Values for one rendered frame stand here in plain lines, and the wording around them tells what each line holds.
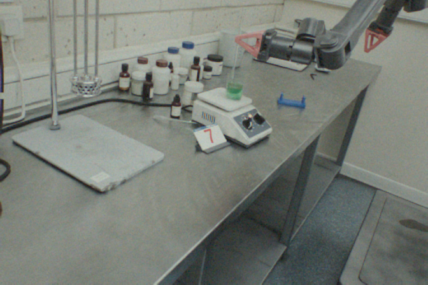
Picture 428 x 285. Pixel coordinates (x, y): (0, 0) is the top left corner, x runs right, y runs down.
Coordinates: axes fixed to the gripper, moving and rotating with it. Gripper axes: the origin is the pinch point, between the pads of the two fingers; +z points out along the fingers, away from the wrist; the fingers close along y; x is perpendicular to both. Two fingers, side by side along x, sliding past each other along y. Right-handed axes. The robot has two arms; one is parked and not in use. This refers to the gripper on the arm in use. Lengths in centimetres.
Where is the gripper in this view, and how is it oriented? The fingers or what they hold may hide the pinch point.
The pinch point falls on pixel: (238, 39)
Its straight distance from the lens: 101.9
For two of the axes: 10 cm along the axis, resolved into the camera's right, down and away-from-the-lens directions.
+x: -1.4, 9.0, 4.2
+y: -3.0, 3.6, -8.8
